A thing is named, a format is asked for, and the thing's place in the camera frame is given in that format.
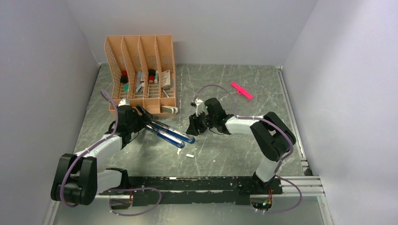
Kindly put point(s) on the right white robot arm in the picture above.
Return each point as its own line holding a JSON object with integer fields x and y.
{"x": 273, "y": 137}

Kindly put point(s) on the red black bottle left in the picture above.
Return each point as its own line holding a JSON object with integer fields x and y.
{"x": 124, "y": 77}

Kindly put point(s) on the red black bottle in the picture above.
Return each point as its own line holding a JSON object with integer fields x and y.
{"x": 151, "y": 75}
{"x": 124, "y": 77}

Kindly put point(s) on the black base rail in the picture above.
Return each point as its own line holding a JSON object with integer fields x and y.
{"x": 149, "y": 190}

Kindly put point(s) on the orange plastic desk organizer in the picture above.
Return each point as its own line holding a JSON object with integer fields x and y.
{"x": 144, "y": 72}

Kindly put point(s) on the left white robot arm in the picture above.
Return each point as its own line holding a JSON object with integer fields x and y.
{"x": 77, "y": 180}

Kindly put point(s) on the grey stapler in organizer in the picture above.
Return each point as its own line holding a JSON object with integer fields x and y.
{"x": 139, "y": 82}

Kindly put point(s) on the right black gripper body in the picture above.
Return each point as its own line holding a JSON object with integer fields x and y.
{"x": 205, "y": 121}

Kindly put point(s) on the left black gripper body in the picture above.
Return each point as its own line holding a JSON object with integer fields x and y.
{"x": 138, "y": 122}

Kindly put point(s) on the blue stapler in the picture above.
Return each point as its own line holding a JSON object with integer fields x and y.
{"x": 174, "y": 132}
{"x": 165, "y": 136}

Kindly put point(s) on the white grey stapler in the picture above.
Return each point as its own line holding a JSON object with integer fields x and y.
{"x": 169, "y": 109}

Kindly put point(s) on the pink plastic clip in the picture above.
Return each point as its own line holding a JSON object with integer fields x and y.
{"x": 241, "y": 91}

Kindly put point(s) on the red black bottle right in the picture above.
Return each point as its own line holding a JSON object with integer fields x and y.
{"x": 151, "y": 75}

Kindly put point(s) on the white box in organizer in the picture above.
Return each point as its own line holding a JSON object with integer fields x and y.
{"x": 166, "y": 79}

